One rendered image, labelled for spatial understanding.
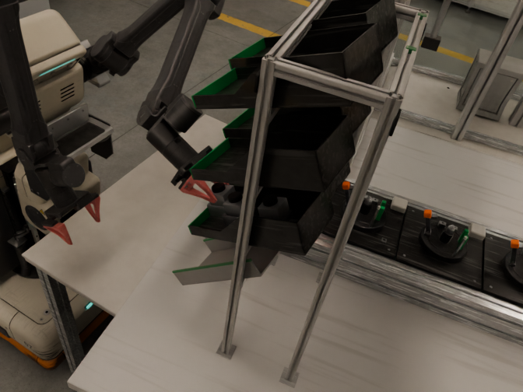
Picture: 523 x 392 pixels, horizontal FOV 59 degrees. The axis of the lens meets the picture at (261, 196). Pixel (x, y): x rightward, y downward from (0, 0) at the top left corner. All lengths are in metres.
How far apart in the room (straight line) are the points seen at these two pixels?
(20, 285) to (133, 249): 0.82
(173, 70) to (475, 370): 1.08
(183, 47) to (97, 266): 0.65
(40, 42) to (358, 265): 1.04
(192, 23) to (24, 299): 1.34
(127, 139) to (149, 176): 1.59
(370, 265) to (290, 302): 0.25
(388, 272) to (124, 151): 2.15
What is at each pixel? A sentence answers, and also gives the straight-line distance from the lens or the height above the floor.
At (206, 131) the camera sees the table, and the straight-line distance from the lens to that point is 1.84.
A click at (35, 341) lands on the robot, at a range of 2.01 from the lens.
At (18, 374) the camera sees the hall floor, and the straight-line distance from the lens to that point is 2.26.
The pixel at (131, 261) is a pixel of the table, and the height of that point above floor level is 0.86.
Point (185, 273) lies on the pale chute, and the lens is 1.13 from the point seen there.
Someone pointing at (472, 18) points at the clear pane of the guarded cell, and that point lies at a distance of 2.54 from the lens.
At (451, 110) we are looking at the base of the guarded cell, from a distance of 2.39.
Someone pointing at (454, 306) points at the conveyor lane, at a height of 0.91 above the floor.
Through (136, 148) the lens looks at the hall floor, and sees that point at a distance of 3.13.
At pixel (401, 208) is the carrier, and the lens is 1.51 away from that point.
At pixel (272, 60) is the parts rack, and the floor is 1.66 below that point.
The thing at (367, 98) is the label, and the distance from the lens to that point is 0.63.
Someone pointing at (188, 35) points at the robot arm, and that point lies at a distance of 1.18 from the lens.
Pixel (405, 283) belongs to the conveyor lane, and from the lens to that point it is 1.39.
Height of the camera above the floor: 1.95
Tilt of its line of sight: 43 degrees down
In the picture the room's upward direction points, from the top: 10 degrees clockwise
